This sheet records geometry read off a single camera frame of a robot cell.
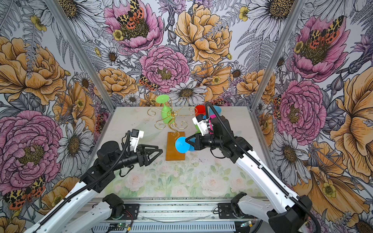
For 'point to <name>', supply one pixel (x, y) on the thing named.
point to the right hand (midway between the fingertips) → (187, 145)
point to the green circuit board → (122, 225)
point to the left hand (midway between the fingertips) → (159, 154)
